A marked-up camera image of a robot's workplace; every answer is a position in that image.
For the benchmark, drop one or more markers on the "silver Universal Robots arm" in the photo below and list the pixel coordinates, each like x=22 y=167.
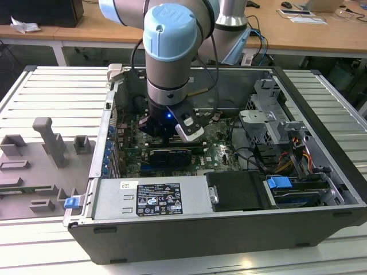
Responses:
x=169 y=68

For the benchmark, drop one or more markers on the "black graphics card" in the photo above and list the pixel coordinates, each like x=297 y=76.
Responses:
x=172 y=157

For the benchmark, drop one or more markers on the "round coin battery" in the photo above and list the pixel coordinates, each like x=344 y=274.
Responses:
x=217 y=116

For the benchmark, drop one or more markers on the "green motherboard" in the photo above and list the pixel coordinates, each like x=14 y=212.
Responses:
x=218 y=149

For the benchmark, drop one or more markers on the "grey case latch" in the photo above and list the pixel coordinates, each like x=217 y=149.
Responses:
x=116 y=71

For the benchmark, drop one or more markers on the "silver power supply unit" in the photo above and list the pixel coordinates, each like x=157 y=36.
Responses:
x=114 y=200

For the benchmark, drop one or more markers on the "metal drive cage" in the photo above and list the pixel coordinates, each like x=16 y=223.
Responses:
x=258 y=120

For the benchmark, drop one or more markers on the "black plastic shroud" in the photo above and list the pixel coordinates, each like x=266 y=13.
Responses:
x=238 y=192

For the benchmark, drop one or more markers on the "small white box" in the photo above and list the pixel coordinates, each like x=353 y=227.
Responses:
x=248 y=60

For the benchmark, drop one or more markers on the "blue latch tab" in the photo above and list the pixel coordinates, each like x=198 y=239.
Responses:
x=71 y=203

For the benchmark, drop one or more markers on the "black open PC case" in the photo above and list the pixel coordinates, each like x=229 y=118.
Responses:
x=200 y=237

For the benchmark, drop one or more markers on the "wooden desk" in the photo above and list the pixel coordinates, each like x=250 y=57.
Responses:
x=71 y=31

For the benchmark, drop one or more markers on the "hard disk in blue carrier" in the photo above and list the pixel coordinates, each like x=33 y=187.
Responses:
x=278 y=182

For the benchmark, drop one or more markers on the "grey parts rack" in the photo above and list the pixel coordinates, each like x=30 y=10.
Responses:
x=34 y=177

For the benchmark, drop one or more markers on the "green RAM stick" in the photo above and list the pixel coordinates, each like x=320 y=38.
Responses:
x=23 y=189

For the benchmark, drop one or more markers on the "black computer box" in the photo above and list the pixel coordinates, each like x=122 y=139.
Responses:
x=43 y=11

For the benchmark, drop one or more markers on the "crumpled white paper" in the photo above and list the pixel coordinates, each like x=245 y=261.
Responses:
x=25 y=26

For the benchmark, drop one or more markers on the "black computer mouse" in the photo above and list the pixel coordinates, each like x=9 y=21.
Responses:
x=286 y=4

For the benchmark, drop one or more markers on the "white flat device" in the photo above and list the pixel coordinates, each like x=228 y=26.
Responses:
x=296 y=12

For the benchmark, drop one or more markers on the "white paper sheet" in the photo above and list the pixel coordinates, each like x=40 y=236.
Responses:
x=309 y=20

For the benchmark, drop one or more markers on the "silver laptop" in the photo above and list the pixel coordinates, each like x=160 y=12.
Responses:
x=321 y=5

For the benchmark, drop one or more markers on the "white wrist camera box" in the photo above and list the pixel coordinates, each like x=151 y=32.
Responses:
x=190 y=133

